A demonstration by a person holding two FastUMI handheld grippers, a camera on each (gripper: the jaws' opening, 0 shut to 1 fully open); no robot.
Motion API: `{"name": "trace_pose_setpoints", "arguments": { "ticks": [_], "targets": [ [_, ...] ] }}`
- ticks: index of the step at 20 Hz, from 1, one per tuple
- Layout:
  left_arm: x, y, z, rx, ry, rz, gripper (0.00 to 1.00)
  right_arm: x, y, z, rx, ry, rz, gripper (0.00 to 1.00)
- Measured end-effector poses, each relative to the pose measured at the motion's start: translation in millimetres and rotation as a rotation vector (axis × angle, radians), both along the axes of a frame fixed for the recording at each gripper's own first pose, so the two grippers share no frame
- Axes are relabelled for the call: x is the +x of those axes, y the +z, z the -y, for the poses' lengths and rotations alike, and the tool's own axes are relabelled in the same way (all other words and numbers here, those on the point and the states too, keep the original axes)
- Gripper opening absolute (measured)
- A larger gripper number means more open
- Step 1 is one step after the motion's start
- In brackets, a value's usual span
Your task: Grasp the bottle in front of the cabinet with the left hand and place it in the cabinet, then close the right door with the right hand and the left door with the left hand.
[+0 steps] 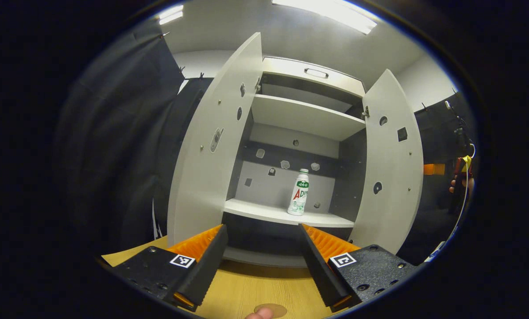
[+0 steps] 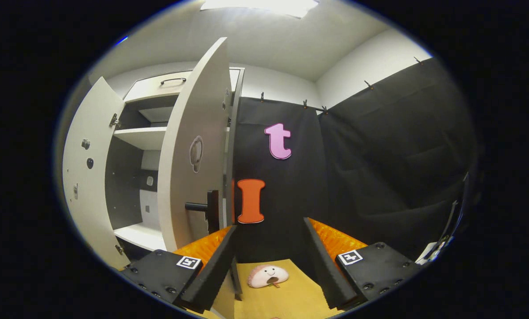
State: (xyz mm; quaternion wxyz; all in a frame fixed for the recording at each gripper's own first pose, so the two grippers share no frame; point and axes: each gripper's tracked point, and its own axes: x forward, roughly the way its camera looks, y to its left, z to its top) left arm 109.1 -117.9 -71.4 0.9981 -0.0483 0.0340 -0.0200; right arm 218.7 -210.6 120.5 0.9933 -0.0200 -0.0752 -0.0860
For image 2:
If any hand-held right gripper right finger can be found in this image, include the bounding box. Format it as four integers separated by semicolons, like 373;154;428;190
302;217;424;310

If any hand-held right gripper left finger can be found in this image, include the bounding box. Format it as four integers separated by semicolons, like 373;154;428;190
114;225;239;314

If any white cabinet door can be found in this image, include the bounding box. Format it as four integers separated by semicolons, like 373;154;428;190
157;37;243;319
62;76;131;271

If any pink dumpling plush toy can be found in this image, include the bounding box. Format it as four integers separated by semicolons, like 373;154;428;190
247;265;289;288

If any white side table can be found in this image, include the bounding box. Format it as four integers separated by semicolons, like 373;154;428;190
416;239;452;266

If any black backdrop cloth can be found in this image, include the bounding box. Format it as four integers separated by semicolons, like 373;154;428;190
232;57;478;266

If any white cabinet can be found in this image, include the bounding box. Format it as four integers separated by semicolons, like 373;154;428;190
105;66;246;262

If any white cabinet drawer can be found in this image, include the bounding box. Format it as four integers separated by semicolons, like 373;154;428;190
123;69;240;103

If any large ceiling light panel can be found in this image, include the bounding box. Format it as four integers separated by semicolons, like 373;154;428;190
200;0;320;18

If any black door handle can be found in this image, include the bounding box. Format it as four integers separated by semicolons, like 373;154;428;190
185;190;220;234

